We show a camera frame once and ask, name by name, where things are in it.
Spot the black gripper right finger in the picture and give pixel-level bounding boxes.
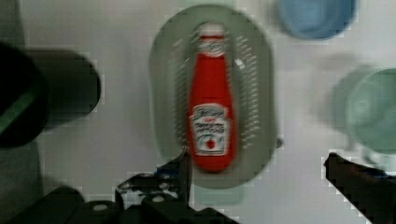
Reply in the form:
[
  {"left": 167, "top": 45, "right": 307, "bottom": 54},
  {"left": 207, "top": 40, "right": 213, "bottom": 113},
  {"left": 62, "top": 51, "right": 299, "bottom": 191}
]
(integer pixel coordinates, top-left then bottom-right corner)
[{"left": 323, "top": 153, "right": 396, "bottom": 224}]

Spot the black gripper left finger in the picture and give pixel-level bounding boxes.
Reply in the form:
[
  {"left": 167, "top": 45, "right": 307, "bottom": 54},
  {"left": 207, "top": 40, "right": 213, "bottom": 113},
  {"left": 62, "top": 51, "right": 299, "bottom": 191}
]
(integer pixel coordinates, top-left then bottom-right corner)
[{"left": 115, "top": 147, "right": 192, "bottom": 209}]

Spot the red ketchup bottle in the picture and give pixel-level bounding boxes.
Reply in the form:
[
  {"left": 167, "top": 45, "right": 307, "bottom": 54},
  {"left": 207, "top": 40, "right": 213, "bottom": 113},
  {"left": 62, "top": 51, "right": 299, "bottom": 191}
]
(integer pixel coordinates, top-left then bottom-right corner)
[{"left": 188, "top": 22, "right": 236, "bottom": 173}]

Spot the grey-green oval strainer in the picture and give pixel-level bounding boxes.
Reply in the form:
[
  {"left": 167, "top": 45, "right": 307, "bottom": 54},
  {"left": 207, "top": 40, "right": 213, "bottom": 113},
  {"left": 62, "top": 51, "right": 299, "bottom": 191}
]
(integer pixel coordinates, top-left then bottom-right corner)
[{"left": 149, "top": 4, "right": 276, "bottom": 189}]

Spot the green mug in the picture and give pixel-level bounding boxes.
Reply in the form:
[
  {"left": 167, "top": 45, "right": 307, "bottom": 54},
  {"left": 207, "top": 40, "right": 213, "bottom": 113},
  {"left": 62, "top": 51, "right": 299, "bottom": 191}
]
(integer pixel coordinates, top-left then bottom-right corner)
[{"left": 331, "top": 67, "right": 395, "bottom": 155}]

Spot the blue bowl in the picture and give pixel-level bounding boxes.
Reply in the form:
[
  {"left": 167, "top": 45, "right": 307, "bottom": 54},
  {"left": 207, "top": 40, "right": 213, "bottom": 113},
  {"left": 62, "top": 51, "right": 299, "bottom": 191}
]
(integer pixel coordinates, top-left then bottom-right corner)
[{"left": 276, "top": 0, "right": 358, "bottom": 40}]

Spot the black cylinder camera mount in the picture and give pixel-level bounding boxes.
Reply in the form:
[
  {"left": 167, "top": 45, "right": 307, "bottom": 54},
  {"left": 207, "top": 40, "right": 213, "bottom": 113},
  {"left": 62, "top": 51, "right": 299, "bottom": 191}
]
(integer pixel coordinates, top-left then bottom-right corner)
[{"left": 1, "top": 43, "right": 102, "bottom": 148}]

